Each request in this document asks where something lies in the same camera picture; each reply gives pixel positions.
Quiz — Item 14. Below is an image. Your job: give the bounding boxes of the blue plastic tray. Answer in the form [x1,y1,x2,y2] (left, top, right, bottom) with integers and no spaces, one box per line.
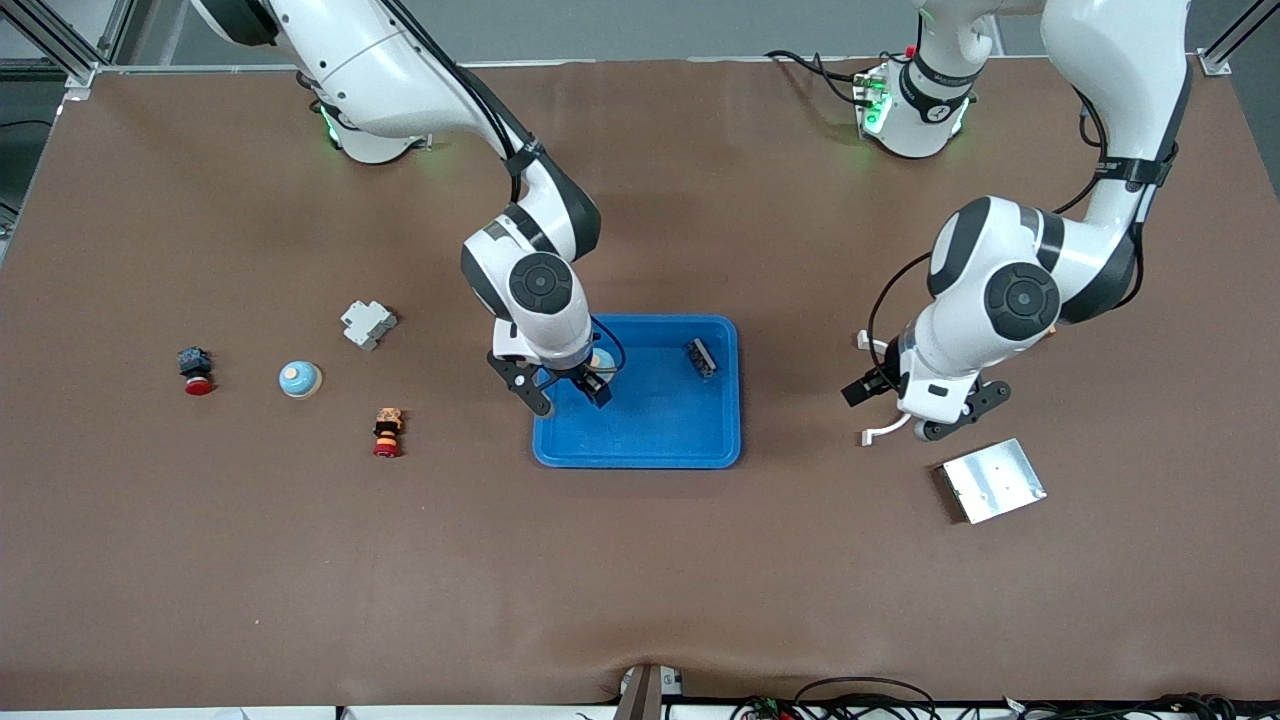
[532,314,742,470]

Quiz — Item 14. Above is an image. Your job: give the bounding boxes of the aluminium plate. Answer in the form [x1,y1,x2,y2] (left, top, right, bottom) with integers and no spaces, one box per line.
[938,438,1048,525]

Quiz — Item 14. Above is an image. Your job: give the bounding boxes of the brown table cover mat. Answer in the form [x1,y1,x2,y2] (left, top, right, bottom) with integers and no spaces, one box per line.
[0,58,1280,711]

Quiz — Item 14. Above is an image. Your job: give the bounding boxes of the white circuit breaker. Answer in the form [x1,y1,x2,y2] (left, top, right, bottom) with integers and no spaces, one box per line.
[340,299,399,353]

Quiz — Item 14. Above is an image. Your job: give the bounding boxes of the red mushroom push button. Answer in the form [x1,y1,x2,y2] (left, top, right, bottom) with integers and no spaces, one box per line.
[177,346,215,397]

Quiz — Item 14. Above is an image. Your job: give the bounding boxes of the white half ring clamp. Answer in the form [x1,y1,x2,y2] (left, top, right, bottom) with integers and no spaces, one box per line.
[857,330,913,447]

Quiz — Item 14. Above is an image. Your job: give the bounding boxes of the grey camera stand post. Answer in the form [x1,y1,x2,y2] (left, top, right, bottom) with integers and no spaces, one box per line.
[612,663,684,720]

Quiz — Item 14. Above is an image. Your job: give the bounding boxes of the black base cable bundle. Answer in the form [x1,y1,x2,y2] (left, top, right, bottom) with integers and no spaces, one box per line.
[765,48,871,106]

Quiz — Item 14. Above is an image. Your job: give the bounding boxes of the black floor cable bundle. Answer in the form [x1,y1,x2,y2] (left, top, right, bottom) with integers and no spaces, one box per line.
[730,677,1280,720]

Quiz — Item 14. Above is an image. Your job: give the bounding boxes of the aluminium frame profile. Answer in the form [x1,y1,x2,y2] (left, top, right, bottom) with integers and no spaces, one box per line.
[0,0,136,101]
[1198,0,1280,78]

